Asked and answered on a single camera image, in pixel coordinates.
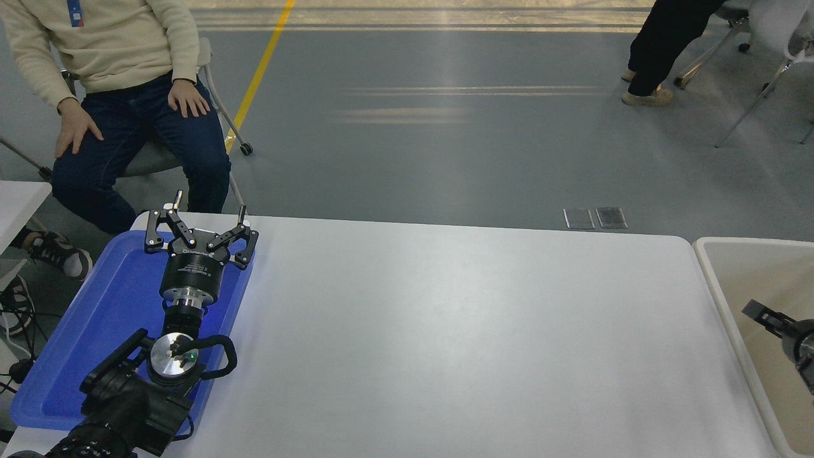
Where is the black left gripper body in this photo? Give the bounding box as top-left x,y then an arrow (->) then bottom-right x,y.
159,227 -> 231,295

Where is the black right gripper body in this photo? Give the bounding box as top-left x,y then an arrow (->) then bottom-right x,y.
781,318 -> 814,377

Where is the seated person's right hand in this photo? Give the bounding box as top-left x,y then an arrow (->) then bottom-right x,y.
54,97 -> 104,158

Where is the seated person's left hand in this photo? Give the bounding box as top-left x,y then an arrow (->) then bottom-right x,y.
167,78 -> 210,119

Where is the large pale bin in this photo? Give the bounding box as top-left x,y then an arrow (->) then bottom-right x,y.
692,237 -> 814,458

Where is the grey wheeled chair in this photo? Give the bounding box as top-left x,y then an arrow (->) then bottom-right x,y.
0,35 -> 254,209

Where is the seated person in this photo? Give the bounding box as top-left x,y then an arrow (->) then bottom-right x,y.
0,0 -> 231,281

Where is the blue plastic tray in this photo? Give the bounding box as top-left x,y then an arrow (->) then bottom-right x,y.
10,229 -> 256,433

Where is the white side table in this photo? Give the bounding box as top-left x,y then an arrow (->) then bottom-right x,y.
0,180 -> 52,290

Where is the wheeled chair with pale legs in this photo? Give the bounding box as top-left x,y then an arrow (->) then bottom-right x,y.
673,0 -> 752,88

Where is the standing person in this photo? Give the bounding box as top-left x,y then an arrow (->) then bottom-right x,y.
621,0 -> 727,107

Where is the white shell chair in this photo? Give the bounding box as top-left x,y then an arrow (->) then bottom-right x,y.
715,0 -> 814,148

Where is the black floor cable coil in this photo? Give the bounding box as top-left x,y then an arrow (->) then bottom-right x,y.
0,275 -> 38,337

